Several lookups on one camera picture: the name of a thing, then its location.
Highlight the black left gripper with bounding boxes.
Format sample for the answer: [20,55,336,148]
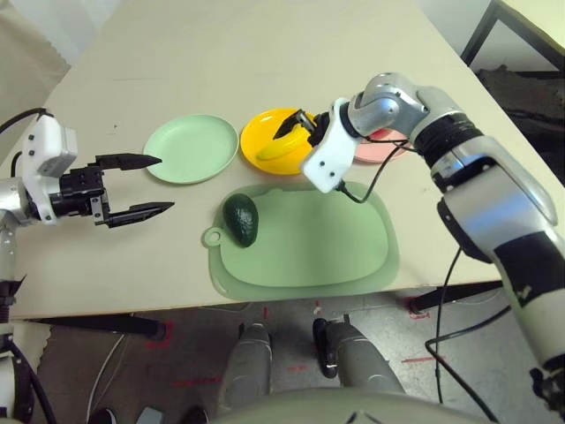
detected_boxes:
[50,153,176,230]

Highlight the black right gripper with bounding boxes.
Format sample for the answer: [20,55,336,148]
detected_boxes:
[272,109,332,149]

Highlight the yellow toy banana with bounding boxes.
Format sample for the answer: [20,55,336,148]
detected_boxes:
[256,125,313,161]

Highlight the dark green toy avocado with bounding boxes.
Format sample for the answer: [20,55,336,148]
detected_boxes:
[222,193,260,248]

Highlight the yellow round plate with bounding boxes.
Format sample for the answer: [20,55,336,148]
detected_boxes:
[239,107,323,177]

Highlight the light green round plate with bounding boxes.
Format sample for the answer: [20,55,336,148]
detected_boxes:
[142,114,240,186]

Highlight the pink round plate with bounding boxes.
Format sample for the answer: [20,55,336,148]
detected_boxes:
[351,126,410,165]

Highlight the green silicone cutting mat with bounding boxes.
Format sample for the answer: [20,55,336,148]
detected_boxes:
[201,180,401,302]

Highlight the black table leg bar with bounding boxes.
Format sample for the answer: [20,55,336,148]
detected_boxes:
[405,280,505,311]
[24,312,174,342]

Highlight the beige cloth sheet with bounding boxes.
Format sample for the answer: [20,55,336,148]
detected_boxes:
[0,0,72,149]

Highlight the grey left robot leg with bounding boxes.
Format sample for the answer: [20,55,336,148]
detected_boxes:
[219,323,273,414]

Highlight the grey robot leg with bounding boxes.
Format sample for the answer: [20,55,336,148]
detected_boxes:
[219,323,273,414]
[334,323,406,395]

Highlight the black robot foot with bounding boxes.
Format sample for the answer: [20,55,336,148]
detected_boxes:
[312,317,339,379]

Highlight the small grey box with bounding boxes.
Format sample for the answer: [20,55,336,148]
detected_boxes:
[135,405,166,424]

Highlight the dark floor mat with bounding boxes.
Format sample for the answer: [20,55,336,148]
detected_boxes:
[478,64,565,182]

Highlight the grey right robot leg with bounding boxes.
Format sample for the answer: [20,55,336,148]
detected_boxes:
[334,323,406,395]

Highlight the black framed side table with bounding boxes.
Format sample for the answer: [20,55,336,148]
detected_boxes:
[460,0,565,74]

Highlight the grey robot torso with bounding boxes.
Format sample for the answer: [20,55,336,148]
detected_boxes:
[211,388,500,424]

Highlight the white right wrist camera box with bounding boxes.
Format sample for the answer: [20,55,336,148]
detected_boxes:
[301,97,367,194]

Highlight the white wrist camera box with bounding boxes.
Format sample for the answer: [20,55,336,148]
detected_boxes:
[301,97,367,194]
[20,115,79,226]

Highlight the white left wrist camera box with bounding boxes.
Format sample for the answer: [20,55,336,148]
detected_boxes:
[20,115,79,226]

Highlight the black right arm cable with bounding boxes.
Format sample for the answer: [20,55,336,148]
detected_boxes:
[337,136,513,423]

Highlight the thin white floor cable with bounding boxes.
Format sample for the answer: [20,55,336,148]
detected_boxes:
[85,330,130,423]

